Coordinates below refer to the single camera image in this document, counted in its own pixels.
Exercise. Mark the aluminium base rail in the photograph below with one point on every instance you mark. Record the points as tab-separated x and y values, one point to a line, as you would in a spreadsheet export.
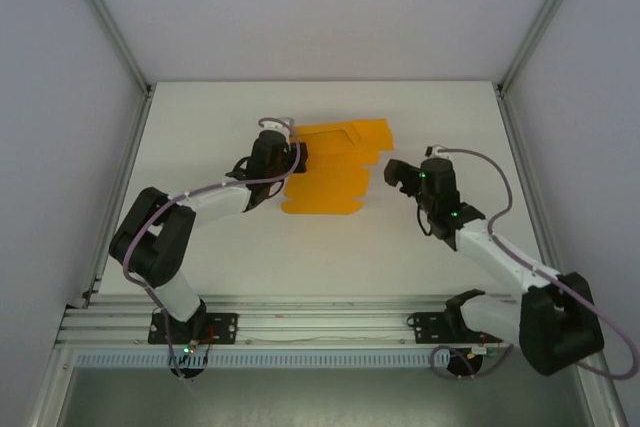
325	319

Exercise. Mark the aluminium frame bar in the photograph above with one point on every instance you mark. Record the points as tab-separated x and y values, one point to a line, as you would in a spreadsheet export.
50	387
602	397

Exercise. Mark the aluminium side rail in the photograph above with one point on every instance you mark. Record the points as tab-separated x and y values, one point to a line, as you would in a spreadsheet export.
540	197
116	197

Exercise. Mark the aluminium frame post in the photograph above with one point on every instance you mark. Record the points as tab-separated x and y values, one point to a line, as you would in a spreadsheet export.
107	17
542	17

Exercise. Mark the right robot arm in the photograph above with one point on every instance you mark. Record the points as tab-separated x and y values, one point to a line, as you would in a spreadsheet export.
560	322

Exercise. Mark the yellow paper box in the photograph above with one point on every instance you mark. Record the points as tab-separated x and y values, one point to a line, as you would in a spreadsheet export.
330	182

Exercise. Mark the grey metal panel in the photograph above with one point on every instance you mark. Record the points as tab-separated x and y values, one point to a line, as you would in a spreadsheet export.
320	397

